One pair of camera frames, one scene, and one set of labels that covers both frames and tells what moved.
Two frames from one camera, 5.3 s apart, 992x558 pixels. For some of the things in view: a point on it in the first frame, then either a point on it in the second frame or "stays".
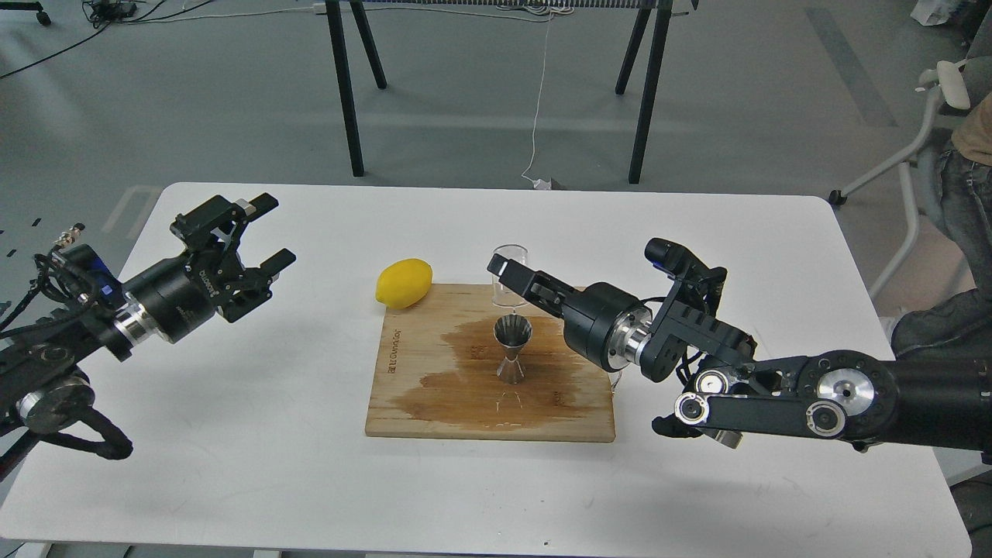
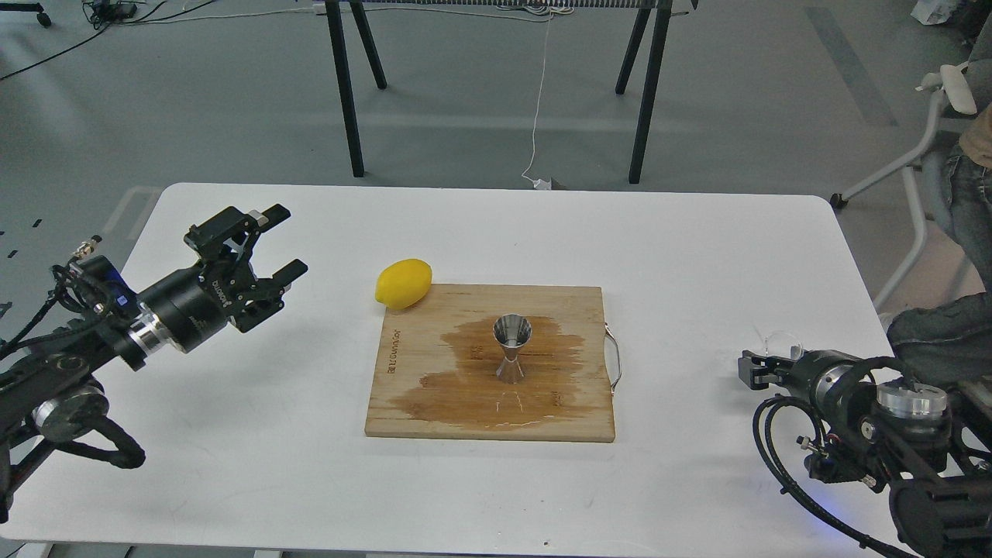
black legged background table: (335, 14) stays
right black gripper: (603, 325) to (829, 378)
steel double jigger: (511, 331) stays
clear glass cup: (502, 295) to (779, 343)
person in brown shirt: (966, 179) stays
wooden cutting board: (437, 366) stays
